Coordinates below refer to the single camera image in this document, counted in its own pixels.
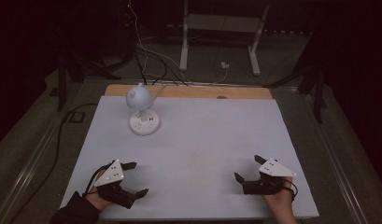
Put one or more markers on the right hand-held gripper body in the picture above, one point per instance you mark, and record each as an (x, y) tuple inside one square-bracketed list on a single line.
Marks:
[(274, 169)]

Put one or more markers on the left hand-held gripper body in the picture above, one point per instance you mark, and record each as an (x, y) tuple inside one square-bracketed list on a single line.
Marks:
[(112, 175)]

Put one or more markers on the white round desk lamp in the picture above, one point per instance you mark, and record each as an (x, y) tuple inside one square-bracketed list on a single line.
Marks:
[(140, 101)]

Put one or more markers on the person's left hand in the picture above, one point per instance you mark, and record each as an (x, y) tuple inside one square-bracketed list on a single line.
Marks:
[(96, 200)]

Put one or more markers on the person's right hand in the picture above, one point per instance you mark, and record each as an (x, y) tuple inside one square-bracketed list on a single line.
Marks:
[(280, 199)]

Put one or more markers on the white table mat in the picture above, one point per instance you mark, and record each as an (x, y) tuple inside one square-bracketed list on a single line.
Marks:
[(204, 146)]

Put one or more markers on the black tripod stand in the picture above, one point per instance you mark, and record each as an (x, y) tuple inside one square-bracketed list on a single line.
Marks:
[(62, 81), (318, 90)]

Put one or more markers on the wooden table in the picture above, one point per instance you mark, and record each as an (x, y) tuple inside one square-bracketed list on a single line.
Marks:
[(195, 91)]

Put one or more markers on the white power adapter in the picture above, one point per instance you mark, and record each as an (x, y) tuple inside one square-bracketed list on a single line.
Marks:
[(224, 65)]

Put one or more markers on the white metal stand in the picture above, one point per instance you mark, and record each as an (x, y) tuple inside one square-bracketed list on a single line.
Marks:
[(219, 21)]

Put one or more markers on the metal floor rail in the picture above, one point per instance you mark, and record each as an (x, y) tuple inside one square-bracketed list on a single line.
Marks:
[(26, 168), (338, 161)]

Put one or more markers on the black rectangular floor frame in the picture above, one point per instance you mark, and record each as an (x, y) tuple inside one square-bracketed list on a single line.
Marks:
[(76, 117)]

